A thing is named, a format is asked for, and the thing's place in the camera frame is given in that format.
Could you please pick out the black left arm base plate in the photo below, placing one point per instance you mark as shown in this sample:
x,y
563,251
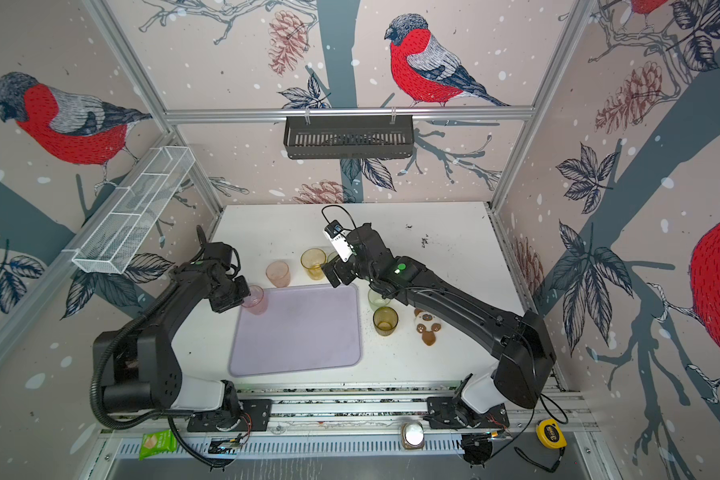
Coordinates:
x,y
241,416

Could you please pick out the yellow tape measure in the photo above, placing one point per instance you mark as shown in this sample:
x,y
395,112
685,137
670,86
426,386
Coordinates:
x,y
550,435

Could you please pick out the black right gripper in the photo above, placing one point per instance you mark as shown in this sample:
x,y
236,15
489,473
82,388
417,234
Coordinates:
x,y
347,275

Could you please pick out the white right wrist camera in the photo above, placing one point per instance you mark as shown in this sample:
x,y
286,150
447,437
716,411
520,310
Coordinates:
x,y
334,232

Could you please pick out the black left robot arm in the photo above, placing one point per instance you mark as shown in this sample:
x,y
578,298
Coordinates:
x,y
136,373

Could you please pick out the yellow glass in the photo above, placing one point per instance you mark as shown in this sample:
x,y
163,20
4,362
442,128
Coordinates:
x,y
312,261

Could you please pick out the white lidded jar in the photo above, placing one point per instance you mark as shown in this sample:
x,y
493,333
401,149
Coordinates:
x,y
412,435

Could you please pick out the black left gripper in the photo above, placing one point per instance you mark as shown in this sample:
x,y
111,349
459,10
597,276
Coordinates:
x,y
223,305

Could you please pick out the black hanging wire basket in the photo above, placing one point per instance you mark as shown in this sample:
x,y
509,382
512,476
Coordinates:
x,y
349,137

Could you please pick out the green snack packet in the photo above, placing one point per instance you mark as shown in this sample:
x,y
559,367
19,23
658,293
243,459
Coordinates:
x,y
157,443

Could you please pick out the olive amber glass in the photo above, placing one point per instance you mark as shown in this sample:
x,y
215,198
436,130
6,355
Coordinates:
x,y
385,320

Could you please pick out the white wire mesh shelf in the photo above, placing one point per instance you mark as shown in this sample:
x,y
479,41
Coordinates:
x,y
138,205

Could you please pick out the lilac plastic tray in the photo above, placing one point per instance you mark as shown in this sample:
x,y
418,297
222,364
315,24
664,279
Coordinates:
x,y
303,329

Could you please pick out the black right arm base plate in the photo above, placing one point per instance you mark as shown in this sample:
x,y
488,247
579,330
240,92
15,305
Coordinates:
x,y
447,413

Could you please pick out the pale green short glass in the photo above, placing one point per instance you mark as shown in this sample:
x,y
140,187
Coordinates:
x,y
376,300

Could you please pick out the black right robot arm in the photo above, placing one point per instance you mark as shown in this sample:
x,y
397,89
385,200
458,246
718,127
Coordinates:
x,y
521,344

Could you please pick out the brown white bear toy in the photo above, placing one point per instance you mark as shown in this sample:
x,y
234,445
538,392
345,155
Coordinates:
x,y
427,326

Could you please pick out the pink glass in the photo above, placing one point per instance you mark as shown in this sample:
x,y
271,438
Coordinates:
x,y
256,303
278,273

